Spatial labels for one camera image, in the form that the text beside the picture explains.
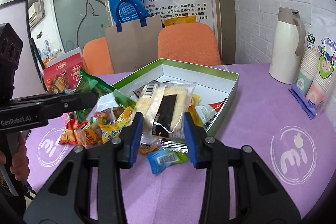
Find green snack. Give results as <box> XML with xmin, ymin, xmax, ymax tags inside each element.
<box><xmin>63</xmin><ymin>69</ymin><xmax>135</xmax><ymax>123</ymax></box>

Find yellow potato chips bag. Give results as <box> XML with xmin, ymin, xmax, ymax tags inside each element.
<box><xmin>100</xmin><ymin>106</ymin><xmax>133</xmax><ymax>144</ymax></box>

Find red white snack packet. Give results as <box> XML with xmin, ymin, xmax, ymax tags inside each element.
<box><xmin>195</xmin><ymin>100</ymin><xmax>226</xmax><ymax>128</ymax></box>

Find clear seaweed cracker packet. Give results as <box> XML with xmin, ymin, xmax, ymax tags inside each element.
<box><xmin>134</xmin><ymin>81</ymin><xmax>197</xmax><ymax>139</ymax></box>

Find person left hand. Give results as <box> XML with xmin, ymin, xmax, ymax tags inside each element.
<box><xmin>10</xmin><ymin>133</ymin><xmax>30</xmax><ymax>181</ymax></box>

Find red fried snack bag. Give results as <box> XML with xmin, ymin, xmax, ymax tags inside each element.
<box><xmin>58</xmin><ymin>119</ymin><xmax>88</xmax><ymax>145</ymax></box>

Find red cracker box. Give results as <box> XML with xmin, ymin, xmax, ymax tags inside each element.
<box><xmin>43</xmin><ymin>52</ymin><xmax>83</xmax><ymax>94</ymax></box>

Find clear orange snack bag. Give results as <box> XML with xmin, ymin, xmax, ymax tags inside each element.
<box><xmin>74</xmin><ymin>117</ymin><xmax>103</xmax><ymax>148</ymax></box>

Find purple tablecloth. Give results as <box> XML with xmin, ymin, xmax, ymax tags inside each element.
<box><xmin>24</xmin><ymin>63</ymin><xmax>336</xmax><ymax>224</ymax></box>

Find green red small packet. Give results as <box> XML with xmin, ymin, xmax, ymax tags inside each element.
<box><xmin>94</xmin><ymin>108</ymin><xmax>117</xmax><ymax>130</ymax></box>

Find left orange chair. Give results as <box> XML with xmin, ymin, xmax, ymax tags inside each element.
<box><xmin>83</xmin><ymin>37</ymin><xmax>114</xmax><ymax>76</ymax></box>

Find orange chair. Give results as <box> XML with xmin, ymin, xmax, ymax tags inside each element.
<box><xmin>83</xmin><ymin>37</ymin><xmax>114</xmax><ymax>76</ymax></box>
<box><xmin>158</xmin><ymin>23</ymin><xmax>221</xmax><ymax>66</ymax></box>

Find small orange round snack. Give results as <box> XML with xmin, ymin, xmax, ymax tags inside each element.
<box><xmin>138</xmin><ymin>143</ymin><xmax>160</xmax><ymax>155</ymax></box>

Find small blue candy packet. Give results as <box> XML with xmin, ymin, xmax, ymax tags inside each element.
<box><xmin>146</xmin><ymin>148</ymin><xmax>189</xmax><ymax>174</ymax></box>

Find dark brown snack packet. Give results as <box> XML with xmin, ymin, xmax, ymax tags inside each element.
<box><xmin>133</xmin><ymin>80</ymin><xmax>161</xmax><ymax>98</ymax></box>

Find green gift box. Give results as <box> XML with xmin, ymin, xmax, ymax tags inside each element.
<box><xmin>113</xmin><ymin>59</ymin><xmax>239</xmax><ymax>136</ymax></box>

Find brown paper bag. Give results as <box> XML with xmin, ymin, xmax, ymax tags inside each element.
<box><xmin>105</xmin><ymin>15</ymin><xmax>162</xmax><ymax>73</ymax></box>

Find paper cups pack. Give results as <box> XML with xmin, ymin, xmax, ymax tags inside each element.
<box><xmin>289</xmin><ymin>30</ymin><xmax>335</xmax><ymax>119</ymax></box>

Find blue tote bag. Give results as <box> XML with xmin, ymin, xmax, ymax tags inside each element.
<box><xmin>108</xmin><ymin>0</ymin><xmax>150</xmax><ymax>32</ymax></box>

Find white thermos jug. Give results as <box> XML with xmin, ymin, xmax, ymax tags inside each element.
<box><xmin>269</xmin><ymin>7</ymin><xmax>306</xmax><ymax>85</ymax></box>

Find right orange chair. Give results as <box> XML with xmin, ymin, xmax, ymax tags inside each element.
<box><xmin>158</xmin><ymin>23</ymin><xmax>221</xmax><ymax>66</ymax></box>

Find chinese text poster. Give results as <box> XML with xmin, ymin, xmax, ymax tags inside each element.
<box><xmin>141</xmin><ymin>0</ymin><xmax>219</xmax><ymax>35</ymax></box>

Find black tracker camera box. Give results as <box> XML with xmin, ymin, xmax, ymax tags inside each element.
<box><xmin>0</xmin><ymin>23</ymin><xmax>23</xmax><ymax>106</ymax></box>

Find wall air conditioner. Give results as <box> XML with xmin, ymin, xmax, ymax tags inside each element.
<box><xmin>29</xmin><ymin>1</ymin><xmax>45</xmax><ymax>30</ymax></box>

